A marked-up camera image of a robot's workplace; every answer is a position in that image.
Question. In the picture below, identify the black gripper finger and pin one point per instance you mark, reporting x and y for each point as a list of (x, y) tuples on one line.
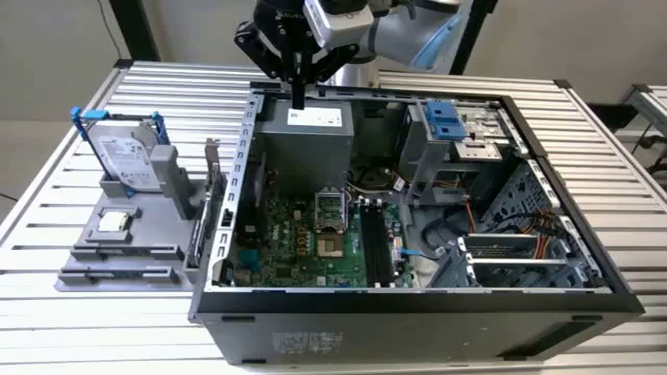
[(338, 61), (256, 54)]

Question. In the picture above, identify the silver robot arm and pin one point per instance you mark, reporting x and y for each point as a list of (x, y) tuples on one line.
[(401, 35)]

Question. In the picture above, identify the black RAM slot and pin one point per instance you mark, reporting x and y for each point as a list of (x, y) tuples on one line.
[(366, 242), (386, 242), (380, 242), (372, 242)]

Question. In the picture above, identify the blue drive latch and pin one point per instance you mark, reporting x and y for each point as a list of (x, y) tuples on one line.
[(442, 117)]

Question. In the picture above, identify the grey power supply unit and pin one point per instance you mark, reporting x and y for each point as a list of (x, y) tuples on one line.
[(306, 156)]

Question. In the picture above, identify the grey metal drive cage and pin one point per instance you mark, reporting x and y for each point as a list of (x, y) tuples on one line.
[(416, 156)]

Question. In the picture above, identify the blue disk carrier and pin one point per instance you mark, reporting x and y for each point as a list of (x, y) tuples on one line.
[(85, 114)]

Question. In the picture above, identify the silver hard disk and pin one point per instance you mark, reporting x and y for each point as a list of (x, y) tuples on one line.
[(121, 156)]

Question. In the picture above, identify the CPU socket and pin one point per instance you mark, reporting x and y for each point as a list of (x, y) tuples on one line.
[(329, 245)]

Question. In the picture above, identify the grey parts rack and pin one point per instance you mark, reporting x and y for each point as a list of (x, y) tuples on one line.
[(156, 230)]

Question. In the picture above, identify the green motherboard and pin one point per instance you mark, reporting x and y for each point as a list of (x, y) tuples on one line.
[(290, 254)]

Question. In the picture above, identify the black graphics card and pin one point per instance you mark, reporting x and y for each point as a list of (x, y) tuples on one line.
[(196, 246)]

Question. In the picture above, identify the silver CPU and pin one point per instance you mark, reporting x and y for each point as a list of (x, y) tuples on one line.
[(112, 222)]

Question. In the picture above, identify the metal disk bay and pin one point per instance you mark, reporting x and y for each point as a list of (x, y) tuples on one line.
[(500, 254)]

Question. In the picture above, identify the black PC case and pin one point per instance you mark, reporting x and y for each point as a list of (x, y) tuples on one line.
[(364, 332)]

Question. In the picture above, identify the black frame post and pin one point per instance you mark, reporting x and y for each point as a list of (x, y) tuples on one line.
[(132, 31), (476, 35)]

